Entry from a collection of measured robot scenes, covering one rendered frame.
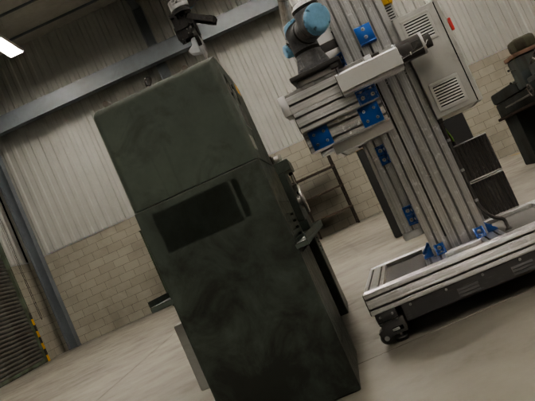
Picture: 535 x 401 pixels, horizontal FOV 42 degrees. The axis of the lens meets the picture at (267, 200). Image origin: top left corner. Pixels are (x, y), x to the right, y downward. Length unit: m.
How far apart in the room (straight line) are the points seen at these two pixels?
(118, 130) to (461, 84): 1.45
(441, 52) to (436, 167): 0.49
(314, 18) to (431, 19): 0.54
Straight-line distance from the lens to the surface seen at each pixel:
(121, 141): 2.48
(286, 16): 3.68
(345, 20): 3.18
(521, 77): 9.39
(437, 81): 3.06
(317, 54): 2.97
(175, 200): 2.42
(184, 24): 2.73
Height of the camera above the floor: 0.61
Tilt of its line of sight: 3 degrees up
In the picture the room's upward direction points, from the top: 24 degrees counter-clockwise
